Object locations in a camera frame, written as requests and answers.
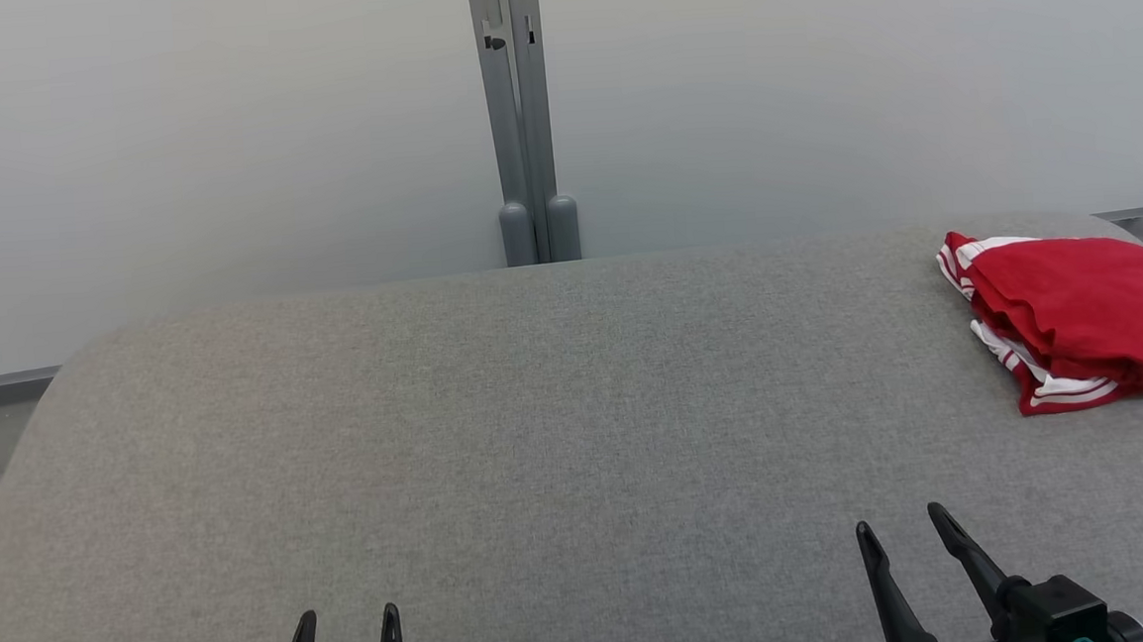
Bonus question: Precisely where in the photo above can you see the red basketball jersey white trim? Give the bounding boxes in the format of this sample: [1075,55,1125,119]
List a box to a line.
[935,220,1143,424]

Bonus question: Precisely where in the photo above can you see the red shorts white stripes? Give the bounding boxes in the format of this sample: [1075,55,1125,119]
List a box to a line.
[964,232,1143,409]

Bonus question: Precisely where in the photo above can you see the grey partition post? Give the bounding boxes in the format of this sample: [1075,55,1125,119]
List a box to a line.
[507,0,583,267]
[466,0,538,270]

